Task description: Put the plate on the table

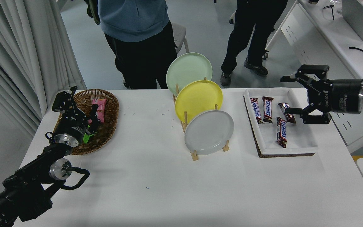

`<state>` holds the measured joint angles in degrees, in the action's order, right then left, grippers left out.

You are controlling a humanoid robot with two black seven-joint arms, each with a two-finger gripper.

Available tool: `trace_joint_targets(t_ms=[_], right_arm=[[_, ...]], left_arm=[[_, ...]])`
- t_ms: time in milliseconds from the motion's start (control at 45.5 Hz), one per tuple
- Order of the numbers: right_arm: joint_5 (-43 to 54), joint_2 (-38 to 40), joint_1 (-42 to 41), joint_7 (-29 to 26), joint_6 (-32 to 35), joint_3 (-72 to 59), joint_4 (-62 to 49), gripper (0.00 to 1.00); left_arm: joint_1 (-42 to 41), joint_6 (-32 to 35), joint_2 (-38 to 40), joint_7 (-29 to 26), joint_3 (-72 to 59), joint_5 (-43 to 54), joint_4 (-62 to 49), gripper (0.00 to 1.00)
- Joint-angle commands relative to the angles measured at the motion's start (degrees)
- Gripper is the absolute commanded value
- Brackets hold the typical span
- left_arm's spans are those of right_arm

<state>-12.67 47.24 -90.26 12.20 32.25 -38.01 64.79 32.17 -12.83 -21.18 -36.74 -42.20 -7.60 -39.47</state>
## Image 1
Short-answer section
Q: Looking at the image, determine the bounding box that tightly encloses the thin black cord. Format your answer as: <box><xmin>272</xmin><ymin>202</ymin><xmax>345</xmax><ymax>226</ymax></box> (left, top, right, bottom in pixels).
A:
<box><xmin>323</xmin><ymin>4</ymin><xmax>335</xmax><ymax>20</ymax></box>

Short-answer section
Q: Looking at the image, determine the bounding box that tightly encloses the white curtain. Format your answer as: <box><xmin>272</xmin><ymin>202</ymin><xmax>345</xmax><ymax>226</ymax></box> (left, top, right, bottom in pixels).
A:
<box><xmin>0</xmin><ymin>0</ymin><xmax>87</xmax><ymax>139</ymax></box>

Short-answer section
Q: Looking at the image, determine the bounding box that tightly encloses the yellow plate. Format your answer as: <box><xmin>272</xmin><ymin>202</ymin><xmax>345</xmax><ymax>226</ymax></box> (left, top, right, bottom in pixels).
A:
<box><xmin>175</xmin><ymin>80</ymin><xmax>223</xmax><ymax>124</ymax></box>

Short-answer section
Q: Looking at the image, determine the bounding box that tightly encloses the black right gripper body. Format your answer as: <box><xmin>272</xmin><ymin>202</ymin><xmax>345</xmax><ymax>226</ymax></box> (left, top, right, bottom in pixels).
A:
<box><xmin>308</xmin><ymin>79</ymin><xmax>363</xmax><ymax>114</ymax></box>

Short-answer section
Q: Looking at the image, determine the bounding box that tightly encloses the pink snack bar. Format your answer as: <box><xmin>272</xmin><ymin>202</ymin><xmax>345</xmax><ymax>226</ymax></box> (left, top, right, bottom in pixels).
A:
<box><xmin>89</xmin><ymin>98</ymin><xmax>106</xmax><ymax>123</ymax></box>

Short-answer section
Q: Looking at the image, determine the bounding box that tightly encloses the grey plate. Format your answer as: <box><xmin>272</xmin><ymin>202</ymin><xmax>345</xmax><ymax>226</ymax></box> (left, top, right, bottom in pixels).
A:
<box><xmin>184</xmin><ymin>110</ymin><xmax>234</xmax><ymax>155</ymax></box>

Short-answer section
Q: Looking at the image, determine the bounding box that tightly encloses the silver laptop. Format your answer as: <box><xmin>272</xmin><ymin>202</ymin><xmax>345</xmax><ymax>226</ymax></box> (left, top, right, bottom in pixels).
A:
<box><xmin>341</xmin><ymin>0</ymin><xmax>363</xmax><ymax>42</ymax></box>

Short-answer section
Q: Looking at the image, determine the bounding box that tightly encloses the long white desk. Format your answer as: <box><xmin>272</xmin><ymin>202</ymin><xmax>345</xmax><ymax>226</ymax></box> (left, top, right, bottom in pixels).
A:
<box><xmin>265</xmin><ymin>0</ymin><xmax>363</xmax><ymax>154</ymax></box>

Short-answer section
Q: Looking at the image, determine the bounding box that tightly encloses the wooden plate rack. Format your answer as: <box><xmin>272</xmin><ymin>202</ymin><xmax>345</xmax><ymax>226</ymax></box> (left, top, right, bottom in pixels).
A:
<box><xmin>173</xmin><ymin>77</ymin><xmax>230</xmax><ymax>161</ymax></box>

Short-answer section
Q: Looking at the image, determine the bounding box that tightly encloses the brown Snickers bar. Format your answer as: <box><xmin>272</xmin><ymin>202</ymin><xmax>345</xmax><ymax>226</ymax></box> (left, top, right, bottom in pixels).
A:
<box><xmin>250</xmin><ymin>98</ymin><xmax>264</xmax><ymax>124</ymax></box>
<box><xmin>278</xmin><ymin>103</ymin><xmax>296</xmax><ymax>124</ymax></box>
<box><xmin>262</xmin><ymin>96</ymin><xmax>274</xmax><ymax>123</ymax></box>
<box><xmin>276</xmin><ymin>117</ymin><xmax>288</xmax><ymax>148</ymax></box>

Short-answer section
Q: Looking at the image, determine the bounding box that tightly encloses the dark green jacket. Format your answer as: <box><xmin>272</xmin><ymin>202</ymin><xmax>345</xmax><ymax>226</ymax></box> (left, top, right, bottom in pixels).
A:
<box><xmin>85</xmin><ymin>0</ymin><xmax>101</xmax><ymax>25</ymax></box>

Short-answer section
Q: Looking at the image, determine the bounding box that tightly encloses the brown wicker basket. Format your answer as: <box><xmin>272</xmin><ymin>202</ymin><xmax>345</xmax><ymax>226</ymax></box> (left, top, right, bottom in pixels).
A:
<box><xmin>53</xmin><ymin>89</ymin><xmax>119</xmax><ymax>155</ymax></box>

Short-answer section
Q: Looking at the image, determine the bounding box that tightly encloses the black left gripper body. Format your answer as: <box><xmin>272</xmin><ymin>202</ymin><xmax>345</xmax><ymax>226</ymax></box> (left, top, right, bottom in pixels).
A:
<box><xmin>54</xmin><ymin>116</ymin><xmax>89</xmax><ymax>144</ymax></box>

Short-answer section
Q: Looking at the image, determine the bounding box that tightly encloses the bright green snack wrapper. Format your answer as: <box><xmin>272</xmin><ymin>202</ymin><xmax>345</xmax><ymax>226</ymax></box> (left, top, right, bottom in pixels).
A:
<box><xmin>83</xmin><ymin>125</ymin><xmax>95</xmax><ymax>144</ymax></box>

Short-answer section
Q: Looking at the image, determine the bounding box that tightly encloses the white rectangular tray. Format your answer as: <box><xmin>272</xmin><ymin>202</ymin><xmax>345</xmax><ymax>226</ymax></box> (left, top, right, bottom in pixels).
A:
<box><xmin>244</xmin><ymin>88</ymin><xmax>319</xmax><ymax>155</ymax></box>

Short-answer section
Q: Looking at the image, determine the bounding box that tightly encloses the person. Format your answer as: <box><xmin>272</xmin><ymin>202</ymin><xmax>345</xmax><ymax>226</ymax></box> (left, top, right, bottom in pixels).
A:
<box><xmin>98</xmin><ymin>0</ymin><xmax>178</xmax><ymax>90</ymax></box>
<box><xmin>220</xmin><ymin>0</ymin><xmax>288</xmax><ymax>87</ymax></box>

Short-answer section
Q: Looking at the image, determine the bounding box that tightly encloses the pale green plate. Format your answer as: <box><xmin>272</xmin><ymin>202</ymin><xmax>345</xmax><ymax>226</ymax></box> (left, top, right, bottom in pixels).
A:
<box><xmin>166</xmin><ymin>52</ymin><xmax>213</xmax><ymax>96</ymax></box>

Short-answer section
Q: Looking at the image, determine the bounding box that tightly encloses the black cable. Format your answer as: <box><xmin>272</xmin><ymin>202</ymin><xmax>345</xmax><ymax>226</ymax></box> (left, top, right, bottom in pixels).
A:
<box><xmin>349</xmin><ymin>47</ymin><xmax>363</xmax><ymax>59</ymax></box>

